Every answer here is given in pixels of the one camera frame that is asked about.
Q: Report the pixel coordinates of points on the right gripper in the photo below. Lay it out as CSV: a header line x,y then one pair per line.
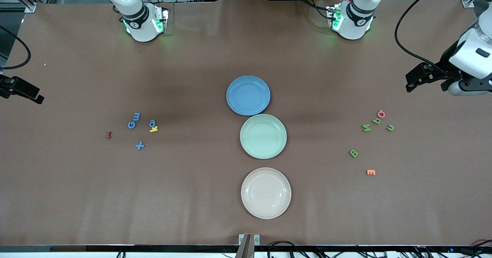
x,y
4,86

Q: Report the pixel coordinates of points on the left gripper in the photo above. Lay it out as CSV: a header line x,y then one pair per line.
x,y
447,60

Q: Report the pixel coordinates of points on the blue letter G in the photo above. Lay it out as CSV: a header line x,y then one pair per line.
x,y
131,125

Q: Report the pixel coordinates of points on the blue letter M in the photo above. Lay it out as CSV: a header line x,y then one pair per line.
x,y
136,116

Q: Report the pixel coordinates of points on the blue letter X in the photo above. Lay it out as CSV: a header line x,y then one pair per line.
x,y
140,145

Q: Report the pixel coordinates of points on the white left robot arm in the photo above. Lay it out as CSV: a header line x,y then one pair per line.
x,y
355,19

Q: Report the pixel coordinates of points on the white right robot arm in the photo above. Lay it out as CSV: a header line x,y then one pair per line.
x,y
142,23

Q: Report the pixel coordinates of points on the pink letter G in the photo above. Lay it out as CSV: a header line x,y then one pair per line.
x,y
381,114

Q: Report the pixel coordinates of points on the orange letter E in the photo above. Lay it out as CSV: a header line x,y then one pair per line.
x,y
371,172

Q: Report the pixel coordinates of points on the green plate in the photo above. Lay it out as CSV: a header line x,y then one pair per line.
x,y
263,137

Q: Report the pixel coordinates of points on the blue plate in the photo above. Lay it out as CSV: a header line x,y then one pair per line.
x,y
248,95

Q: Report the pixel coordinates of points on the beige plate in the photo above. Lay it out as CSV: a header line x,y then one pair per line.
x,y
266,193

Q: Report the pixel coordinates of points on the metal table bracket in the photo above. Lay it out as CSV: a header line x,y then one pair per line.
x,y
256,238

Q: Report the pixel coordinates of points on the grey metal post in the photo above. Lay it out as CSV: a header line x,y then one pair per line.
x,y
246,248

